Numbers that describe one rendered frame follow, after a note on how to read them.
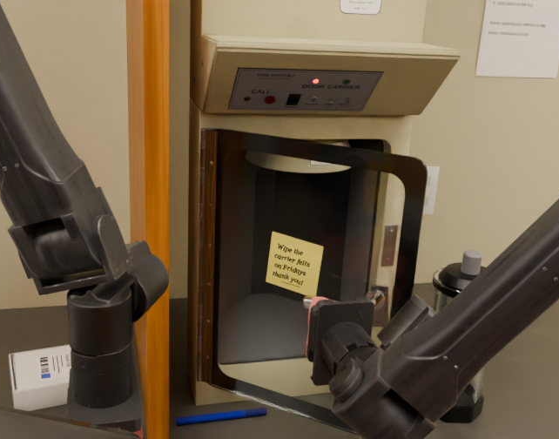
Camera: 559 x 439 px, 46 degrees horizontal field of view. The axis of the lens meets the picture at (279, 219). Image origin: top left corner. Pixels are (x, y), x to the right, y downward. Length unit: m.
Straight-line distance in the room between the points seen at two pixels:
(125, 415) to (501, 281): 0.35
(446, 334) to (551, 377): 0.76
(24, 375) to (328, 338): 0.56
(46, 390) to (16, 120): 0.62
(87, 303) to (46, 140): 0.15
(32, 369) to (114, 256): 0.57
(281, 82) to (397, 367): 0.42
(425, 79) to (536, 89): 0.76
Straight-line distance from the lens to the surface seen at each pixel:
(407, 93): 0.93
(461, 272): 1.04
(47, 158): 0.57
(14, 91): 0.56
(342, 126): 0.97
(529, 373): 1.31
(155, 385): 0.96
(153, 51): 0.81
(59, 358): 1.16
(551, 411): 1.21
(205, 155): 0.91
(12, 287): 1.46
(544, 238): 0.55
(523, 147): 1.66
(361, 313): 0.74
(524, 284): 0.55
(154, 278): 0.67
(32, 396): 1.10
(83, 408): 0.66
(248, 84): 0.85
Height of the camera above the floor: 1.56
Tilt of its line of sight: 18 degrees down
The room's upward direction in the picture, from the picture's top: 3 degrees clockwise
